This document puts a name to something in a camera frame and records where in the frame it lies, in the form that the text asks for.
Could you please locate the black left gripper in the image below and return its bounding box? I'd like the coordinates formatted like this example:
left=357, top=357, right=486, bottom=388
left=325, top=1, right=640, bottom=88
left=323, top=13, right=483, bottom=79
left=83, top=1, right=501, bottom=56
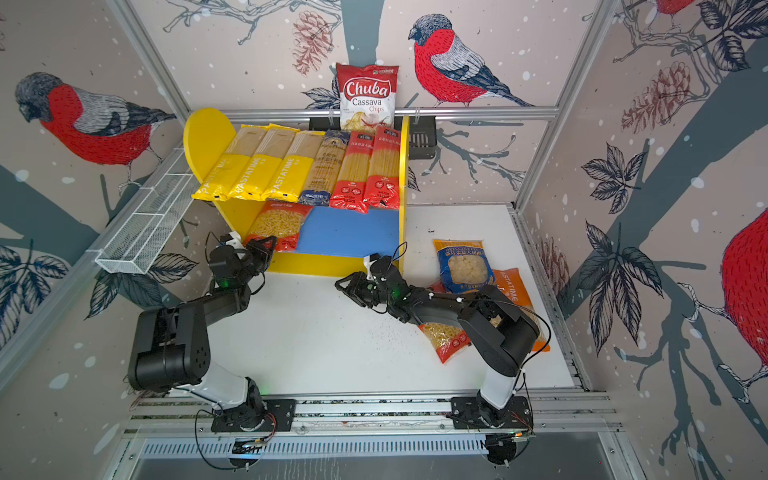
left=236, top=235, right=274, bottom=287

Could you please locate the red fusilli bag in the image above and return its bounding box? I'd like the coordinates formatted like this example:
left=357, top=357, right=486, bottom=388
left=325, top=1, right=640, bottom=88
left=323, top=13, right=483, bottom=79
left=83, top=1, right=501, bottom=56
left=419, top=323, right=471, bottom=364
left=246, top=200, right=313, bottom=252

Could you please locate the yellow spaghetti pack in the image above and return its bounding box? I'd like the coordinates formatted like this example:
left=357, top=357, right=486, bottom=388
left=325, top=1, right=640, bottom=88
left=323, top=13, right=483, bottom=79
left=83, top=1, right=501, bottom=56
left=192, top=126, right=268, bottom=201
left=228, top=124, right=299, bottom=201
left=262, top=131, right=325, bottom=203

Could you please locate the dark blue spaghetti pack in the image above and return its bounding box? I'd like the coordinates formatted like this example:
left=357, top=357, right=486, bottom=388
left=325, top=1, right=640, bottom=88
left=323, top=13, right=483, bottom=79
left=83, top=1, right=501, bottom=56
left=298, top=130, right=351, bottom=206

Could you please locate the red spaghetti pack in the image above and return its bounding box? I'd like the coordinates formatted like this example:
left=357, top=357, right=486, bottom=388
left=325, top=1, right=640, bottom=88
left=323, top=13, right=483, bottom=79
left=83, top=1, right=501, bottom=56
left=329, top=132, right=374, bottom=214
left=363, top=125, right=400, bottom=210

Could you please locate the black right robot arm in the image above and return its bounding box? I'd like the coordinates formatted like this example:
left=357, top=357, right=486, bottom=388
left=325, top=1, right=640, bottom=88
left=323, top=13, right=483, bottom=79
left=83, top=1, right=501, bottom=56
left=334, top=254, right=540, bottom=377

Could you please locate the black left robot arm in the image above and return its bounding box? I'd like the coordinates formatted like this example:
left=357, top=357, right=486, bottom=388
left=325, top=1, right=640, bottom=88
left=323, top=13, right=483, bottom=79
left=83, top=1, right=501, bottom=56
left=127, top=236, right=278, bottom=392

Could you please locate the yellow wooden shelf unit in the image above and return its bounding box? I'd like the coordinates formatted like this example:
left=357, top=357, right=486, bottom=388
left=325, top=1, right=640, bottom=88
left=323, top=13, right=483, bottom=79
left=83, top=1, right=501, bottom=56
left=183, top=108, right=409, bottom=278

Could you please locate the blue orecchiette pasta bag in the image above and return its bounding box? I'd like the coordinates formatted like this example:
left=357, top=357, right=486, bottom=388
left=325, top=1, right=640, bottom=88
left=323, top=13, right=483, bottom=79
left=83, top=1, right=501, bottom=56
left=433, top=239, right=496, bottom=294

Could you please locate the orange pasta bag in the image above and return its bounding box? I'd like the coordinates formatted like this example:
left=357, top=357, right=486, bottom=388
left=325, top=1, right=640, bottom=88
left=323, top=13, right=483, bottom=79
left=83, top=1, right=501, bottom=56
left=493, top=268, right=551, bottom=352

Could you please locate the Chuba cassava chips bag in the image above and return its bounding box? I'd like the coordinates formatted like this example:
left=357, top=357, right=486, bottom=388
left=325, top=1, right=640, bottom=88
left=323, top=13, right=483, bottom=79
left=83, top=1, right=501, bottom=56
left=336, top=63, right=399, bottom=134

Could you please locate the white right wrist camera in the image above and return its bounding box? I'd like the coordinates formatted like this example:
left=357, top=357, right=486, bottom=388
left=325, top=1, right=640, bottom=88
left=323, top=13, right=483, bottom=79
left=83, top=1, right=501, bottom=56
left=363, top=253, right=387, bottom=281

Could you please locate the white wire wall basket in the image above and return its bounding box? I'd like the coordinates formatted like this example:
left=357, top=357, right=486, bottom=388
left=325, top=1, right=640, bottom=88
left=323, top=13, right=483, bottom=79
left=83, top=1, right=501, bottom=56
left=95, top=148, right=199, bottom=274

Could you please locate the black wall basket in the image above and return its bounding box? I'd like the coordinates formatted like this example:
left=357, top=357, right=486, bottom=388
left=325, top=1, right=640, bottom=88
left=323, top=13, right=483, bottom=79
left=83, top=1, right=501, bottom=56
left=309, top=116, right=437, bottom=160

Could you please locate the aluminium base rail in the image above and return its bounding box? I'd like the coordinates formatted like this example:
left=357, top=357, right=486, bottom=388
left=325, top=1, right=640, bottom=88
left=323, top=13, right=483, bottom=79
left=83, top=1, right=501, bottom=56
left=123, top=390, right=622, bottom=468

